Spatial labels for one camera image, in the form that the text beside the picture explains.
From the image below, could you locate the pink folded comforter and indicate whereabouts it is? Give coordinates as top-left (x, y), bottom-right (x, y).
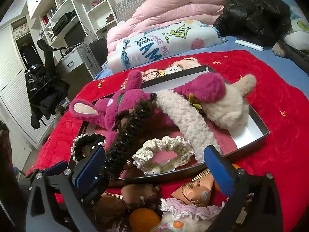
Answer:
top-left (106, 0), bottom-right (227, 53)

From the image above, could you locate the black shallow tray box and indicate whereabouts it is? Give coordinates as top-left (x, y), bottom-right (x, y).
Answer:
top-left (69, 70), bottom-right (257, 181)

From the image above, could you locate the brown small plush toy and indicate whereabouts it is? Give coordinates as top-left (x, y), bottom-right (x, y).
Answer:
top-left (121, 184), bottom-right (160, 210)

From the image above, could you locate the black lace-trimmed scrunchie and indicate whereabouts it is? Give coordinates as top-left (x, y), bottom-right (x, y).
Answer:
top-left (71, 133), bottom-right (106, 165)

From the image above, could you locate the white bookshelf unit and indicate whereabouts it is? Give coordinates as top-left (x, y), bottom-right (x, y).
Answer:
top-left (27, 0), bottom-right (118, 46)

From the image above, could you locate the white cartoon print blanket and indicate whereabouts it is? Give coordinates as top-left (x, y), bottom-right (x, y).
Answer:
top-left (107, 20), bottom-right (226, 74)

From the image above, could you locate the monster print pillow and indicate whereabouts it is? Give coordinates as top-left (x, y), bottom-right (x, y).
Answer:
top-left (283, 18), bottom-right (309, 51)

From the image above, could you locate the gold triangular snack packet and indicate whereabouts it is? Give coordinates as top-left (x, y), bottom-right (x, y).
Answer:
top-left (171, 169), bottom-right (214, 207)

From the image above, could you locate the black computer tower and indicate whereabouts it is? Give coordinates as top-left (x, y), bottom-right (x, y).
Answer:
top-left (89, 38), bottom-right (108, 66)

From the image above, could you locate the magenta plush bunny headband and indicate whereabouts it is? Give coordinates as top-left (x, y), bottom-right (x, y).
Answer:
top-left (69, 69), bottom-right (258, 150)

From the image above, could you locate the black desk chair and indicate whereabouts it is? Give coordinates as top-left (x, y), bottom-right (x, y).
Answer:
top-left (25, 39), bottom-right (70, 129)

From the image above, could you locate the white desk with drawer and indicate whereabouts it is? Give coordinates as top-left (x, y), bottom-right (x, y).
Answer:
top-left (55, 43), bottom-right (102, 78)

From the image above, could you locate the black puffer jacket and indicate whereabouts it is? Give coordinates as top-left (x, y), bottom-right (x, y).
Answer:
top-left (213, 0), bottom-right (291, 47)

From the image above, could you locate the white remote control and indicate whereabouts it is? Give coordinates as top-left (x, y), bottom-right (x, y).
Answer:
top-left (235, 39), bottom-right (264, 51)

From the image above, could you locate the cream knitted scrunchie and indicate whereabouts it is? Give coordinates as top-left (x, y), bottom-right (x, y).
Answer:
top-left (132, 136), bottom-right (194, 175)

